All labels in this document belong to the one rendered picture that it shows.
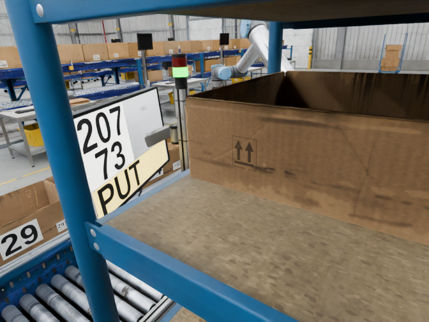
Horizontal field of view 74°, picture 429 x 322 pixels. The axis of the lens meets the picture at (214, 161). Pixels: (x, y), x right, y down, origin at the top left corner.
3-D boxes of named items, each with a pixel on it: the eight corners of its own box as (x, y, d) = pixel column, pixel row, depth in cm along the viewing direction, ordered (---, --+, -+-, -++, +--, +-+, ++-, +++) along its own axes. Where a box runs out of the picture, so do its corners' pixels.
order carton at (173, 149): (141, 191, 172) (137, 165, 165) (110, 179, 188) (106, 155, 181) (184, 167, 202) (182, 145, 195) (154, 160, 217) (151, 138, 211)
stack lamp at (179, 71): (181, 77, 94) (180, 57, 91) (170, 76, 96) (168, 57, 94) (191, 75, 97) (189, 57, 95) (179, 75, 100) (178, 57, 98)
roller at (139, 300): (161, 310, 116) (152, 320, 112) (86, 260, 143) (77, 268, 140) (159, 302, 113) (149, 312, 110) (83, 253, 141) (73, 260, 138)
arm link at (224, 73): (233, 66, 210) (227, 64, 221) (219, 68, 207) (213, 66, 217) (234, 79, 214) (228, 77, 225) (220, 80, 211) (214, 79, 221)
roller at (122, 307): (139, 320, 106) (149, 315, 110) (63, 265, 133) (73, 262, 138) (136, 333, 106) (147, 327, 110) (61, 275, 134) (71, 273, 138)
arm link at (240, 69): (285, 8, 162) (241, 66, 226) (266, 9, 158) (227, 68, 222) (291, 27, 161) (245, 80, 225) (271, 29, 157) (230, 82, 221)
